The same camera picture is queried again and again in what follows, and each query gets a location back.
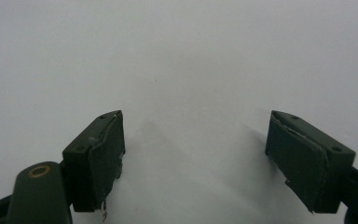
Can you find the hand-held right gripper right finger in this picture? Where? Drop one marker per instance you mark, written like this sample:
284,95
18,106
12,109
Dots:
307,161

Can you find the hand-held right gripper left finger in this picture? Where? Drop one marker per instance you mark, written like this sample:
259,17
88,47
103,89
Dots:
96,161

